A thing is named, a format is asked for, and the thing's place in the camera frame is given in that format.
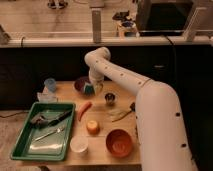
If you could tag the green plastic tray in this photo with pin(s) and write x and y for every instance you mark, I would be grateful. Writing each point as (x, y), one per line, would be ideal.
(51, 148)

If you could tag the blue translucent cup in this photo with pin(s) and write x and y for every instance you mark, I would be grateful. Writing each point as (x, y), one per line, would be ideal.
(50, 84)

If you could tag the orange carrot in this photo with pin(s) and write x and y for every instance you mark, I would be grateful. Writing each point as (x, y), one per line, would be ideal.
(83, 109)

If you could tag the purple bowl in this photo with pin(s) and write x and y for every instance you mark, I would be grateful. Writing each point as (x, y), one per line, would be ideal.
(79, 83)

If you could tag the black remote control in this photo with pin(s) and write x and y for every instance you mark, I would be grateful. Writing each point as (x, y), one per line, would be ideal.
(132, 107)

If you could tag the wooden box with bowl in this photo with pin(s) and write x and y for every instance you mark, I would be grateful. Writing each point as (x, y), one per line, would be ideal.
(127, 29)

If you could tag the black handled knife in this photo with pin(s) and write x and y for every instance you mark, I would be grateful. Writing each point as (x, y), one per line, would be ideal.
(56, 120)

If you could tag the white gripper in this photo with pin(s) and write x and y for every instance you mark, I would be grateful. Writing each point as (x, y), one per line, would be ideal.
(97, 80)

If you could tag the orange bowl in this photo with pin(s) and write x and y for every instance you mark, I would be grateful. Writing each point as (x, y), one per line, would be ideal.
(119, 143)

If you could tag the green blue sponge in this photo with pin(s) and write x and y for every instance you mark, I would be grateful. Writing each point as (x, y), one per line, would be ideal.
(88, 89)

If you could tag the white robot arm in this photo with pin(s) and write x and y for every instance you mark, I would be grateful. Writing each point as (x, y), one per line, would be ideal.
(160, 125)

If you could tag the black monitor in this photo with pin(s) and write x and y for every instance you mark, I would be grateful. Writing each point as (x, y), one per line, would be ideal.
(162, 15)

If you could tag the crumpled clear plastic bag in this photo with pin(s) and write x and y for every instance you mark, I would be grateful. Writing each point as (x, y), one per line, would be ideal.
(46, 97)

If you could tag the white plastic cup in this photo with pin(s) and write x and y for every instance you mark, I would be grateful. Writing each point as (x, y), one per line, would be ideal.
(79, 145)

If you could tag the small metal cup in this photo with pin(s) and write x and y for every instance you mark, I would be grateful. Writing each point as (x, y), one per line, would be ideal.
(110, 99)

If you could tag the yellow banana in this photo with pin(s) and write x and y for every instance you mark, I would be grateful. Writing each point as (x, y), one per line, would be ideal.
(118, 114)

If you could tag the orange yellow fruit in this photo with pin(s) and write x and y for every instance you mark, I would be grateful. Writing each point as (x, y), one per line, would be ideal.
(93, 127)

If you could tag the silver fork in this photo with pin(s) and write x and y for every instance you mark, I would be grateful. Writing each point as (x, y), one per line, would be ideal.
(58, 130)

